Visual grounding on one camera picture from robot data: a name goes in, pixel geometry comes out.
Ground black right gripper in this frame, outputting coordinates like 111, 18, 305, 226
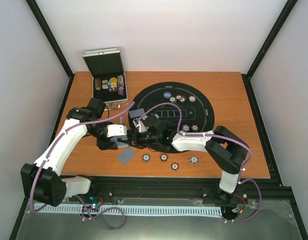
118, 129, 160, 150

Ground blue-backed card deck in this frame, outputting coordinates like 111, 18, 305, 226
110, 136, 129, 148

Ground dealt card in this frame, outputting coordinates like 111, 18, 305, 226
129, 108, 145, 119
117, 146, 136, 164

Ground green poker chip stack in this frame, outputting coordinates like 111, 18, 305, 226
142, 154, 151, 162

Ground brown poker chip stack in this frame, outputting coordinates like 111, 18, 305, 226
160, 153, 168, 162

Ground single brown chip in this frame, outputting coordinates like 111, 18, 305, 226
171, 162, 179, 171

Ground purple small blind button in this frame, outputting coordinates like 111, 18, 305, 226
163, 92, 172, 99

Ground green chips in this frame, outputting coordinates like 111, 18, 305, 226
169, 96, 177, 104

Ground brown chip top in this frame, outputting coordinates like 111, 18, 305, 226
179, 97, 186, 103
175, 95, 182, 101

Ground brown chip mat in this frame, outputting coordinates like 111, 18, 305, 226
191, 124, 199, 132

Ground blue poker chip stack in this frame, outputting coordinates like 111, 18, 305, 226
188, 156, 199, 164

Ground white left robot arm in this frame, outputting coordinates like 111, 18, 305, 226
20, 98, 121, 211

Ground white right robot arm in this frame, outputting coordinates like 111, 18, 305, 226
118, 116, 252, 194

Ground purple chips in case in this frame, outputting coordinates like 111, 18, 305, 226
117, 75, 125, 96

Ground yellow button in case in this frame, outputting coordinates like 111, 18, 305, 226
109, 77, 118, 88

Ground brown chips in case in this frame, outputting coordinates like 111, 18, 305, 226
94, 78, 102, 91

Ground aluminium poker chip case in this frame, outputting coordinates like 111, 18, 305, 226
82, 47, 128, 110

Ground black round poker mat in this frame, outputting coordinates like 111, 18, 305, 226
128, 81, 215, 154

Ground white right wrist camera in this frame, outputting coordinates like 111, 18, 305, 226
132, 119, 148, 133

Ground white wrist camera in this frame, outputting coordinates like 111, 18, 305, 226
106, 124, 128, 138
132, 119, 148, 133

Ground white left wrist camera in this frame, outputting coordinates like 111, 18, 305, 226
106, 124, 128, 138

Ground light blue cable duct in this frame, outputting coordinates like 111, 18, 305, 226
33, 203, 222, 218

